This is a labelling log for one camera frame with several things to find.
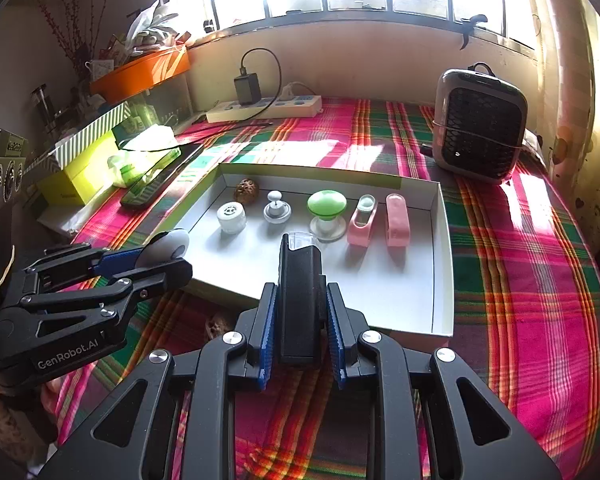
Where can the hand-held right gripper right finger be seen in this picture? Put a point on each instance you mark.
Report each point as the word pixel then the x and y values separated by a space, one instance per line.
pixel 336 342

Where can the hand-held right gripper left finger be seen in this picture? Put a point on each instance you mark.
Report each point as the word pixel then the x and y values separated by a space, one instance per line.
pixel 267 337

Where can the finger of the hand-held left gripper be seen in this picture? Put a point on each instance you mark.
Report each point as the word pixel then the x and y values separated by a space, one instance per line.
pixel 120 261
pixel 165 272

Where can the white round object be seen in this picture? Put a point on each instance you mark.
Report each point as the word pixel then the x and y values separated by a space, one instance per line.
pixel 167 245

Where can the black device with clear cap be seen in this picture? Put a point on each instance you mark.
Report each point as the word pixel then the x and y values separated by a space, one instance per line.
pixel 300 300

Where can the white shallow cardboard box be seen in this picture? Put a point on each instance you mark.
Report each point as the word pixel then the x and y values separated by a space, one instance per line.
pixel 405 285

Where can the pink case with clear lens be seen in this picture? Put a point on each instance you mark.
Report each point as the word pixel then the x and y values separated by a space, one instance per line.
pixel 360 233

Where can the small white knob piece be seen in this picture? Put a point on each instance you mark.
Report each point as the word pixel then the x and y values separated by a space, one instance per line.
pixel 277 211

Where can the brown walnut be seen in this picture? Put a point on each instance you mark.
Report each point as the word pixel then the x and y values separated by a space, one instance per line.
pixel 246 191
pixel 220 327

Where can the black phone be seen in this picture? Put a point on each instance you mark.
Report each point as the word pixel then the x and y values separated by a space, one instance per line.
pixel 147 190

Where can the small white round jar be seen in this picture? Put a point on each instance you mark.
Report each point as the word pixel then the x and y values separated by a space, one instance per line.
pixel 231 216

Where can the lime green box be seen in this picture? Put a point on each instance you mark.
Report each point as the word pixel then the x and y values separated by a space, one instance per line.
pixel 80 175

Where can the green plastic packet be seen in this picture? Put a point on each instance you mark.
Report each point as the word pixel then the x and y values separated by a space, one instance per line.
pixel 130 165

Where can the white tissue pack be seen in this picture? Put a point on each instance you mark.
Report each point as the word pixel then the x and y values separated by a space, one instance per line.
pixel 147 139

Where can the pink case cover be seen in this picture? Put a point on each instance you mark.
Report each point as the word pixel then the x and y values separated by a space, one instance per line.
pixel 397 220

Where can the green white striped box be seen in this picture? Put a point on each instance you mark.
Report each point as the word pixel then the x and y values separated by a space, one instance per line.
pixel 95 125

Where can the green lid glass jar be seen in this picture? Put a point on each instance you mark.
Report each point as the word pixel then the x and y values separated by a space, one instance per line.
pixel 326 203

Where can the black speaker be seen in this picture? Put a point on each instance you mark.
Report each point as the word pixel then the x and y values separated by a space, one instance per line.
pixel 0 175

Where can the glass tank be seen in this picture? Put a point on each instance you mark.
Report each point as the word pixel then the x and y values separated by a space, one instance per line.
pixel 170 100

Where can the orange tray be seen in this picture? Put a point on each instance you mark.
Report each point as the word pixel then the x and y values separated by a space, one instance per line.
pixel 140 72

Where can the plaid blanket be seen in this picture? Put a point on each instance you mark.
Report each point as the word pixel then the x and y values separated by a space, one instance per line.
pixel 520 285

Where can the black charger adapter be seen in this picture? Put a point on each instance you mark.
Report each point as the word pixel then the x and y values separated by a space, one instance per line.
pixel 247 89

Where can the white power strip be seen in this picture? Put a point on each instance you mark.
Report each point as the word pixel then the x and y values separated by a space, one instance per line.
pixel 300 106

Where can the white plug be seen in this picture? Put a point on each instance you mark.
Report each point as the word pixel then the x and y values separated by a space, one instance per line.
pixel 287 91

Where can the dried red flower branches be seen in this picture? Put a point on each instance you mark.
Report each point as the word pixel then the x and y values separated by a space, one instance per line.
pixel 75 30

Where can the bundle of plastic bags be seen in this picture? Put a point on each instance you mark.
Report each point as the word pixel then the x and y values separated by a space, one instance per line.
pixel 150 27

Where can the grey portable fan heater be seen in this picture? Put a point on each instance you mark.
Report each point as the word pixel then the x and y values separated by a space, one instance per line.
pixel 480 125

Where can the black window hook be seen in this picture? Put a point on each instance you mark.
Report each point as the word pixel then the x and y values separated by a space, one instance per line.
pixel 475 22

